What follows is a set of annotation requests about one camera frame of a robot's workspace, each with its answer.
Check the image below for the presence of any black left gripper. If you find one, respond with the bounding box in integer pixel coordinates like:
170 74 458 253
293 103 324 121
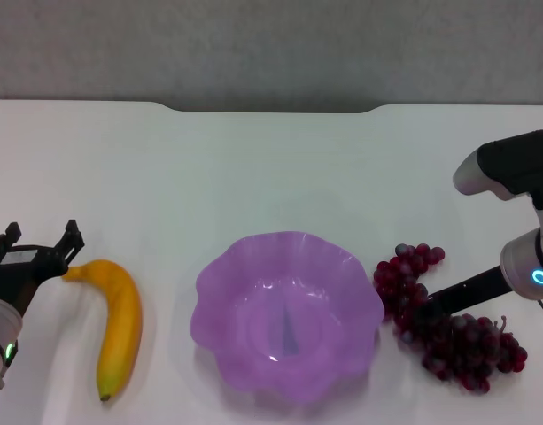
0 218 86 316

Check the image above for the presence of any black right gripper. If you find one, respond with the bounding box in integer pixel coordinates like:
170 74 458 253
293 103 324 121
411 264 514 343

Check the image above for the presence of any dark red grape bunch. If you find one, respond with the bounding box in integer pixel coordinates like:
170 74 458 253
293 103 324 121
371 243 530 395

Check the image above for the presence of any yellow banana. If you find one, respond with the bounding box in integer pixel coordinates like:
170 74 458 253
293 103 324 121
60 259 144 403

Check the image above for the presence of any purple translucent wavy bowl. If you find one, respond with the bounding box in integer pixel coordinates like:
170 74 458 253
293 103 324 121
189 229 385 406

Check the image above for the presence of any right wrist camera black silver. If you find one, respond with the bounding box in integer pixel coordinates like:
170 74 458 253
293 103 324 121
452 128 543 210

